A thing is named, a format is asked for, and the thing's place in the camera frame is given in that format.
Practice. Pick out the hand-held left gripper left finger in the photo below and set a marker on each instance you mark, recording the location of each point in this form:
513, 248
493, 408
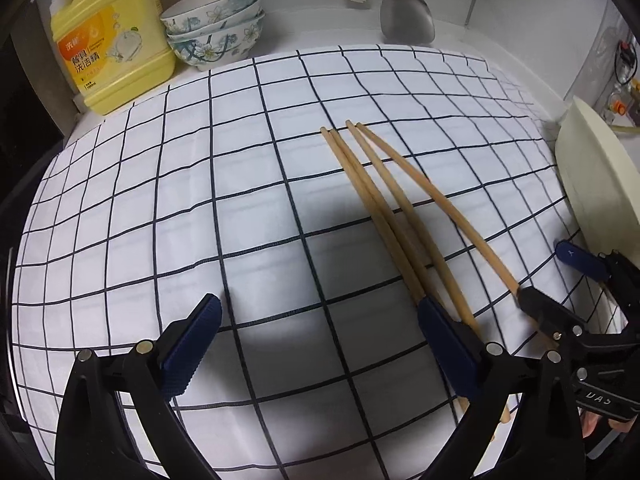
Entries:
192, 345

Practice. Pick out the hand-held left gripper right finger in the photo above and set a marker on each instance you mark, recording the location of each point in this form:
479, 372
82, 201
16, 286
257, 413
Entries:
447, 350

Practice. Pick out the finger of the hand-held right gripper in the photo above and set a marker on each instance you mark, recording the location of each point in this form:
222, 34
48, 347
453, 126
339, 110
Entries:
582, 259
545, 312

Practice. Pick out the cream plate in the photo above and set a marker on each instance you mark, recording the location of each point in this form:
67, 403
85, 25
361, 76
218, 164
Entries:
595, 170

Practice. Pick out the tan wooden chopstick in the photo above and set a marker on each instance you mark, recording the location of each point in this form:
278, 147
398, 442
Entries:
371, 160
334, 152
343, 152
465, 225

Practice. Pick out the person's right hand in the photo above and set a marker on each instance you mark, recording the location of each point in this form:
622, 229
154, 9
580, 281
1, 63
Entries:
590, 422

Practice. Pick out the black white checkered cloth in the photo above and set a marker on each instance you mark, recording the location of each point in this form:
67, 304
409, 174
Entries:
200, 185

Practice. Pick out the red knob valve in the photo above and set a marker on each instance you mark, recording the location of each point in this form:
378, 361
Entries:
624, 46

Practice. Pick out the yellow detergent bottle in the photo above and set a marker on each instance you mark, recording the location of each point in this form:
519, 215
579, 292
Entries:
115, 60

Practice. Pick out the floral ceramic bowl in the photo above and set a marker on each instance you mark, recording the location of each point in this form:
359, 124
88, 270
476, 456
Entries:
215, 50
215, 2
245, 22

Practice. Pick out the metal spatula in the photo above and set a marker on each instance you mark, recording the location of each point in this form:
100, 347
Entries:
407, 15

